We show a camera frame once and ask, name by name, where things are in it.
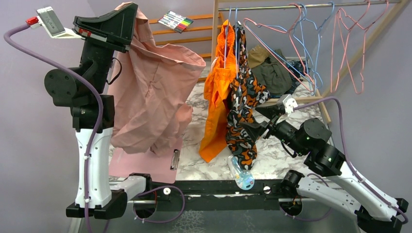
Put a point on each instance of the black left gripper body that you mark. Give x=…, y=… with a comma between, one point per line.
x=88, y=30

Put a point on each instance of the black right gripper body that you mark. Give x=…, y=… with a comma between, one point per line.
x=278, y=127

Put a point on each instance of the camouflage orange black shorts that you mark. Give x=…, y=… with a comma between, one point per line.
x=246, y=94

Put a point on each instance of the pink shorts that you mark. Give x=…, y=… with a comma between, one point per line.
x=150, y=92

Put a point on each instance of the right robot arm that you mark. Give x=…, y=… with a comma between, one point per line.
x=374, y=211

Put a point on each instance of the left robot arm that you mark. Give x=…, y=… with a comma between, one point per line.
x=81, y=90

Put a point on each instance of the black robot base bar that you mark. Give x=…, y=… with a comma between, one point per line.
x=214, y=195

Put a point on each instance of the blue hanger holding shorts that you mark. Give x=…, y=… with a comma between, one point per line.
x=236, y=44

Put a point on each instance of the olive green garment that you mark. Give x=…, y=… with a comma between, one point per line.
x=272, y=74

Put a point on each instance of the wooden shelf rack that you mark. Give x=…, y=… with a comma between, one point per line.
x=197, y=36

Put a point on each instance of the marker pen set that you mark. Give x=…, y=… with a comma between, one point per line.
x=174, y=21

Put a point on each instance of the clear plastic toy package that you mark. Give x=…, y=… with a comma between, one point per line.
x=243, y=178

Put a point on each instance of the tan folded garment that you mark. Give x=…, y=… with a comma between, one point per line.
x=257, y=55

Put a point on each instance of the pink clipboard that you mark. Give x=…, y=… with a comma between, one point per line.
x=158, y=167

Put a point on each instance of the metal hanging rod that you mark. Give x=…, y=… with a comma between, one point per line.
x=322, y=5

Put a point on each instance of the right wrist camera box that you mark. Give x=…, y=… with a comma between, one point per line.
x=287, y=103

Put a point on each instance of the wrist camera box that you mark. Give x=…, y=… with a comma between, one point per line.
x=287, y=103
x=47, y=18

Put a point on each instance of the wooden clothes rack frame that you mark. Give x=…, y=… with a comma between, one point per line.
x=215, y=32

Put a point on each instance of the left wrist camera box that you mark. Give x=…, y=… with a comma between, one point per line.
x=47, y=18

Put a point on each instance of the blue wire hanger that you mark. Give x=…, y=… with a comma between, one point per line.
x=307, y=54

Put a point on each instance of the pink wire hanger right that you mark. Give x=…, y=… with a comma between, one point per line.
x=349, y=45

